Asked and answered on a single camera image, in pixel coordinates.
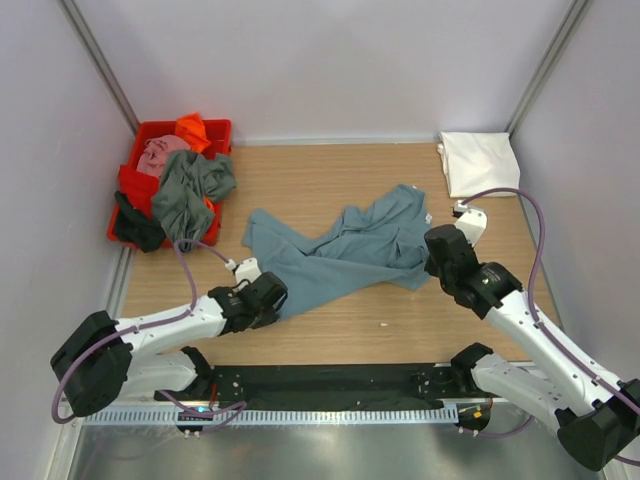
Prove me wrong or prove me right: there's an orange t-shirt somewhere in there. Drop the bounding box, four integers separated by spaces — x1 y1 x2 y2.
175 112 211 153

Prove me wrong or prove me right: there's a dark grey t-shirt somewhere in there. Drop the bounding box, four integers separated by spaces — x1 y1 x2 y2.
152 150 236 242

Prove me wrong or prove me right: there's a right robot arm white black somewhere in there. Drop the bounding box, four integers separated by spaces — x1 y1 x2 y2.
424 224 639 471

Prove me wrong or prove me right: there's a pink t-shirt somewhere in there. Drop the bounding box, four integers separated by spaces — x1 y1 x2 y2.
137 135 190 179

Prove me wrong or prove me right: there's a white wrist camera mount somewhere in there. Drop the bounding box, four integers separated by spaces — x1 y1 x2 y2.
225 257 262 284
452 200 488 247

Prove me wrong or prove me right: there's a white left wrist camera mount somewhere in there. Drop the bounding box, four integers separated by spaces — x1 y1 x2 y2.
225 257 262 284

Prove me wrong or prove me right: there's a black t-shirt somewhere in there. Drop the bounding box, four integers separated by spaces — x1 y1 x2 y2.
113 191 166 253

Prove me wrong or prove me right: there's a red t-shirt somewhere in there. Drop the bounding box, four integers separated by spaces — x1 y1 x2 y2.
118 165 159 219

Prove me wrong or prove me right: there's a grey slotted cable duct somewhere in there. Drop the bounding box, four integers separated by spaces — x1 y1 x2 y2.
84 404 458 427

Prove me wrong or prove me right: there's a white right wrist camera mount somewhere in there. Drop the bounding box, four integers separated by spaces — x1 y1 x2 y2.
452 200 488 247

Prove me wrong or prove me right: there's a folded white t-shirt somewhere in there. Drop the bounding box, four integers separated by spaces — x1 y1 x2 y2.
437 132 520 198

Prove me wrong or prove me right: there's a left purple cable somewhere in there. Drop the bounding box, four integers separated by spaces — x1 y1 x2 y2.
50 238 249 432

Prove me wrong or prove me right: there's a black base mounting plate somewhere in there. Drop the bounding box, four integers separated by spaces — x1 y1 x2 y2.
171 363 488 412

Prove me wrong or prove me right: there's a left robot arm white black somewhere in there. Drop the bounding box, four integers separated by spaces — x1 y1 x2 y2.
50 272 288 417

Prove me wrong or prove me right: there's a blue-grey t-shirt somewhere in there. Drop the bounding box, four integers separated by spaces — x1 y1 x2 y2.
242 184 431 320

